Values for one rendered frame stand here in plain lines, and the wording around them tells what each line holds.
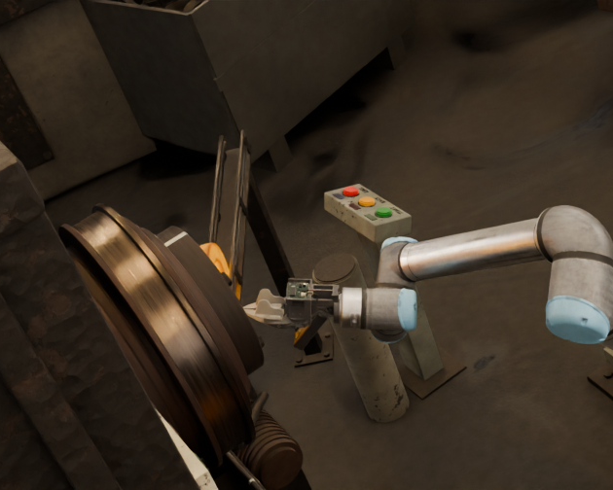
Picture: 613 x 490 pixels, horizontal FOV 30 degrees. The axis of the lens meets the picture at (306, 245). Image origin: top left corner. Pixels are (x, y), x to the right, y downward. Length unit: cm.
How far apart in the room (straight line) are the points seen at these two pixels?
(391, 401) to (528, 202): 96
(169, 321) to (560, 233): 85
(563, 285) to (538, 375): 104
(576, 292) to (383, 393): 106
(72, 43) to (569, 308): 278
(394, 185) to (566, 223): 187
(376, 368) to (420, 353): 19
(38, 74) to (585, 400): 246
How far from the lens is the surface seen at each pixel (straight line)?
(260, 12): 416
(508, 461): 301
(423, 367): 323
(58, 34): 450
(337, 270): 289
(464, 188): 393
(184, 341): 171
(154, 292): 171
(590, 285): 218
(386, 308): 248
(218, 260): 269
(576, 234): 221
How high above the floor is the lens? 225
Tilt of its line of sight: 35 degrees down
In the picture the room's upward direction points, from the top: 22 degrees counter-clockwise
